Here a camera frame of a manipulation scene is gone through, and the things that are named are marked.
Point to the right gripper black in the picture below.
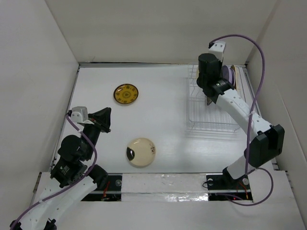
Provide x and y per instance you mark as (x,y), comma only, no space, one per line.
(219,66)

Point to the brown yellow round plate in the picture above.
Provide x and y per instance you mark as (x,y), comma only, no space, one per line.
(126,94)

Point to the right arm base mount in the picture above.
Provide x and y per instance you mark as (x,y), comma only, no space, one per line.
(222,189)

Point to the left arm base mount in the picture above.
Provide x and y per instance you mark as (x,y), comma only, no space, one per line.
(110,192)

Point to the black floral square plate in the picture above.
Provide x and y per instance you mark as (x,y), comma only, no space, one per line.
(209,100)

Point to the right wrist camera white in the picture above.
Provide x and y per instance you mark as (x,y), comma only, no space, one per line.
(217,48)

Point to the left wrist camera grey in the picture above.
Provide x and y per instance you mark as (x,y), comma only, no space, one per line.
(79,114)

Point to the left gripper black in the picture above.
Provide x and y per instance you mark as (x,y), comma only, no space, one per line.
(101,119)

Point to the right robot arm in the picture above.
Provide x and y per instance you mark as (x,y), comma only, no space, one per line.
(264,140)

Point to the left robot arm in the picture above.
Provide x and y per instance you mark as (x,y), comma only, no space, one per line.
(75,174)

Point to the purple round plate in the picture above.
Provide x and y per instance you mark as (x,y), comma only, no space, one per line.
(228,74)

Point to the yellow woven square plate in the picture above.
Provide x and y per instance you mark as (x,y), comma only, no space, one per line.
(237,75)

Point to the white wire dish rack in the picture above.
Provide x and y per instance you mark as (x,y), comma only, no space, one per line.
(201,117)

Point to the cream plate black spot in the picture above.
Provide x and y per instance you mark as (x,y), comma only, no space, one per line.
(141,152)

